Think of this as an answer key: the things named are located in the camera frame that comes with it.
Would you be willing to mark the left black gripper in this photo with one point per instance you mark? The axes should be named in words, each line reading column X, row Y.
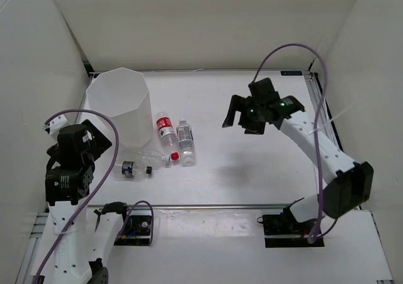
column 99, row 143

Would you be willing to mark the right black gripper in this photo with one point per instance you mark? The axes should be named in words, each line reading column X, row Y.
column 238, row 103

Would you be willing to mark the blue label black cap bottle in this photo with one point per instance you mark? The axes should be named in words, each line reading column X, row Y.
column 130, row 170

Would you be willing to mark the clear red cap bottle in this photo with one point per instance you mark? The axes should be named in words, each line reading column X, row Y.
column 155, row 158

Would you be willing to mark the clear white label bottle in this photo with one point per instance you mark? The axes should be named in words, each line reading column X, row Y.
column 186, row 143

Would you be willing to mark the red label plastic bottle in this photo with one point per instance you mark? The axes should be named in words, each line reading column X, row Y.
column 165, row 129

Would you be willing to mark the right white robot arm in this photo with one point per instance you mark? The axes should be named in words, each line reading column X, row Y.
column 346, row 183

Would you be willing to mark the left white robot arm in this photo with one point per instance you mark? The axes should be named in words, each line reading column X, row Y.
column 79, row 256

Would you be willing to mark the white octagonal plastic bin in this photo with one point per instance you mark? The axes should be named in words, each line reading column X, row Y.
column 123, row 96

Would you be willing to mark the small blue label sticker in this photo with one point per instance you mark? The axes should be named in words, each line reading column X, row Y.
column 291, row 73

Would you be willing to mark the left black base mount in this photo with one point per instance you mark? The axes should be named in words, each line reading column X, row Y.
column 138, row 230

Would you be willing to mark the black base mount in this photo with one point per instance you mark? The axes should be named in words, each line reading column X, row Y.
column 278, row 233
column 138, row 230

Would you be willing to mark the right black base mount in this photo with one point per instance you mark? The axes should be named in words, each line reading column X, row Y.
column 278, row 233

